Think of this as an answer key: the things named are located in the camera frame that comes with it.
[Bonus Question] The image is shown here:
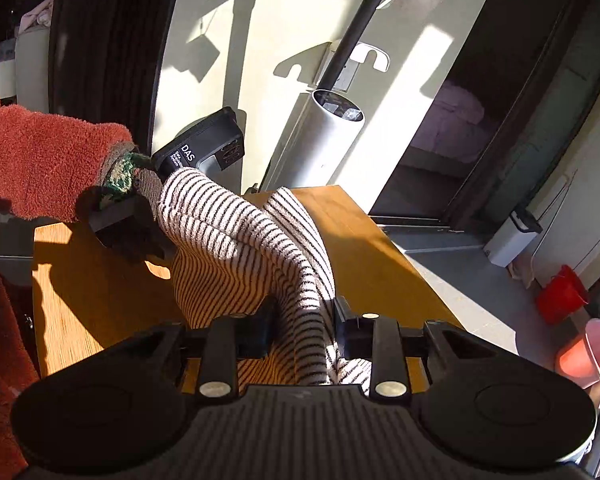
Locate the striped grey sweater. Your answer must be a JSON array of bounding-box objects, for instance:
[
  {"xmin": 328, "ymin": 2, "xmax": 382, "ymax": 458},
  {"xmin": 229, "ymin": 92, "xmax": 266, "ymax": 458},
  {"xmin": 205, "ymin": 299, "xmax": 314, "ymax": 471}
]
[{"xmin": 157, "ymin": 168, "xmax": 372, "ymax": 390}]

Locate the red fuzzy left sleeve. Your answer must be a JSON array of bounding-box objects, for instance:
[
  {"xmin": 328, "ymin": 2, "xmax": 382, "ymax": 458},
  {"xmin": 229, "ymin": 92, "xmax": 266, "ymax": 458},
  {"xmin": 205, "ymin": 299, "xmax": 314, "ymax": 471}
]
[{"xmin": 0, "ymin": 102, "xmax": 135, "ymax": 479}]

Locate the white trash bin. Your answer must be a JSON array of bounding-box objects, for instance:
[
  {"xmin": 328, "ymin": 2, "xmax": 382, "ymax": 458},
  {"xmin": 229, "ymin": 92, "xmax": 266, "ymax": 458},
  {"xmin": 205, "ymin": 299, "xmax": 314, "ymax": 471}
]
[{"xmin": 483, "ymin": 207, "xmax": 543, "ymax": 268}]

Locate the red bucket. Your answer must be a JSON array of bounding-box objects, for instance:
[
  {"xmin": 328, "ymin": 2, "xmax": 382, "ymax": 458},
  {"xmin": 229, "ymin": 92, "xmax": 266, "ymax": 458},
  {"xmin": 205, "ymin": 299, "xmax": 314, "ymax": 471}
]
[{"xmin": 535, "ymin": 264, "xmax": 588, "ymax": 325}]

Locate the pink bucket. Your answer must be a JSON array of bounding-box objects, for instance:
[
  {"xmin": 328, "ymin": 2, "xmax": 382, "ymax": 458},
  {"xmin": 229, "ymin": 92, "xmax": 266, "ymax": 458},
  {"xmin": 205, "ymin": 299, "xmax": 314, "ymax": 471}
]
[{"xmin": 555, "ymin": 318, "xmax": 600, "ymax": 389}]

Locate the bed with pink bedding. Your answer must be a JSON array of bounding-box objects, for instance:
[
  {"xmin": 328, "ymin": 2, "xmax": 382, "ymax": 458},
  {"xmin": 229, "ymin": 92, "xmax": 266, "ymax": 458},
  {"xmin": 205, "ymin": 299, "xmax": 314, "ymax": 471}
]
[{"xmin": 399, "ymin": 80, "xmax": 498, "ymax": 179}]

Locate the black pole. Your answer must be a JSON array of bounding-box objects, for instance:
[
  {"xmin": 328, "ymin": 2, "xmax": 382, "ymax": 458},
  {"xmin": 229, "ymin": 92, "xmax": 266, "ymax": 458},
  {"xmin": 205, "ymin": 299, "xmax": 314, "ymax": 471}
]
[{"xmin": 317, "ymin": 0, "xmax": 382, "ymax": 90}]

